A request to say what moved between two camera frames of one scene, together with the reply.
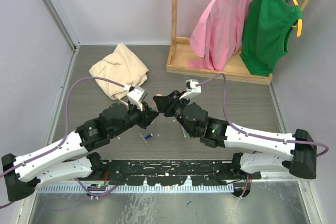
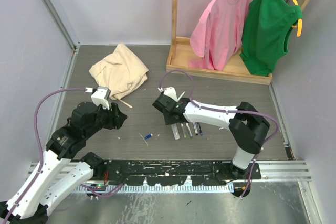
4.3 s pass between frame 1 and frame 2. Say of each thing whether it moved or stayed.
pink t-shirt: stayed
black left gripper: moved
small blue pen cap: stayed
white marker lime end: stayed
